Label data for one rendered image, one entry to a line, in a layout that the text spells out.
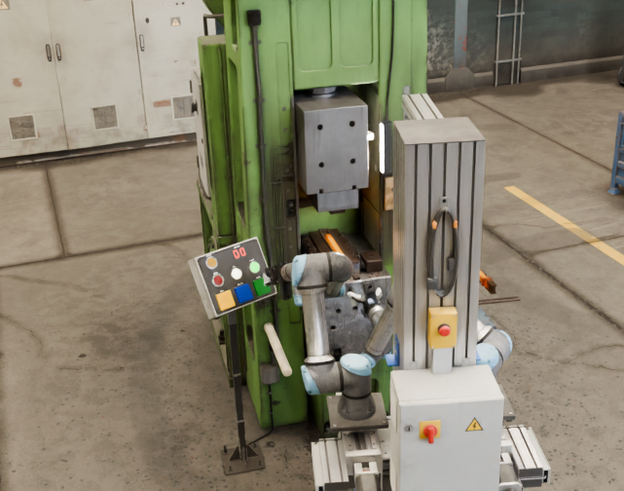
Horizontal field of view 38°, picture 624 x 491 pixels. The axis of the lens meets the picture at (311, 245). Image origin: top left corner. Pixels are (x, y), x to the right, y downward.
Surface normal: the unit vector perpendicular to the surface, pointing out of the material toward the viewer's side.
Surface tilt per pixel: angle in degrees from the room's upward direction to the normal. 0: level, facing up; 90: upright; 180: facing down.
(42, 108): 90
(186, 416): 0
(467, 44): 90
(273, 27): 90
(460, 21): 90
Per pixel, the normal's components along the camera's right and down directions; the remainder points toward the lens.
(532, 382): -0.04, -0.91
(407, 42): 0.24, 0.39
